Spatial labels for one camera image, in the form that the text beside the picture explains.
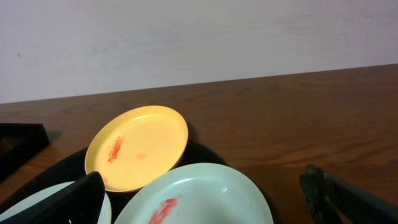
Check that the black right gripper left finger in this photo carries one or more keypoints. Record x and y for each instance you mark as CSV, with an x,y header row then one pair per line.
x,y
70,202

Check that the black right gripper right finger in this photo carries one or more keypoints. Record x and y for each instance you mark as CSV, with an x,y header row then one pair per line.
x,y
328,196

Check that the mint plate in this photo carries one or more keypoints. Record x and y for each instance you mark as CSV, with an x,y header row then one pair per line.
x,y
198,193
104,216

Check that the yellow plastic plate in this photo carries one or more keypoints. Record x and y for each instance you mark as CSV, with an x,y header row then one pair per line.
x,y
137,147

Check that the rectangular dark brown tray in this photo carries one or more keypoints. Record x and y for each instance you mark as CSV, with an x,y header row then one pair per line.
x,y
19,143

